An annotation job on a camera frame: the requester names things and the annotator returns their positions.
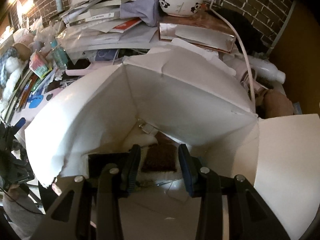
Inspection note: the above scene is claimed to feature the brown flat box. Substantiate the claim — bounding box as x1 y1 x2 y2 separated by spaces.
158 12 236 53

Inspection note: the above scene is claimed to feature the snack sachets pile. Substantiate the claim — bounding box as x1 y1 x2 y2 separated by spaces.
15 74 39 112

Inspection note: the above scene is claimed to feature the stack of books and papers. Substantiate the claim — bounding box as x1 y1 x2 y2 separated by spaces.
49 0 157 53

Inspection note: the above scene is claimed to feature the colourful tissue packet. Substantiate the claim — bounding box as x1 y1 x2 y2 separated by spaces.
29 50 53 80

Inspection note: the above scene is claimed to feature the brown snack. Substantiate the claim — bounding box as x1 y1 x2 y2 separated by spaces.
141 132 178 173

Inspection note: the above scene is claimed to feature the teal capped glass bottle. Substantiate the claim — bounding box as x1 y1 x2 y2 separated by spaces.
50 39 68 69

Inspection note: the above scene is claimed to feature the white dog plush toy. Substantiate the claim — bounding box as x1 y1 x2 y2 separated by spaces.
1 43 31 113

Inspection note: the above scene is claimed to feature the white charging cable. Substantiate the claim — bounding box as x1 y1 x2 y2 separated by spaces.
207 0 257 111

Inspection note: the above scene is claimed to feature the black panda tissue pack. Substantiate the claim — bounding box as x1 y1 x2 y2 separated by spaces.
88 153 131 179

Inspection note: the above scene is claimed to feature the panda ceramic bowl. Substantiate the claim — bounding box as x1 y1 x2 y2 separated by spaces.
158 0 203 17

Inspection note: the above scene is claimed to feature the white lotion bottle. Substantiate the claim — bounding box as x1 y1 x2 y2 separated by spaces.
248 56 286 84

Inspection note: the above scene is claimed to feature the operator left hand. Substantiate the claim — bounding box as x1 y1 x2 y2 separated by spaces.
5 184 30 202

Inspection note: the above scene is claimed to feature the blue luggage tag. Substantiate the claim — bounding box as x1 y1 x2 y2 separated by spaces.
27 95 43 109

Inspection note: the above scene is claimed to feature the purple cloth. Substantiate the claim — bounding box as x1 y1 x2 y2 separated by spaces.
120 0 161 27

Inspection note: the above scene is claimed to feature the pink hair brush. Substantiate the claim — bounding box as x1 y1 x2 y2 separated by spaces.
66 59 100 76

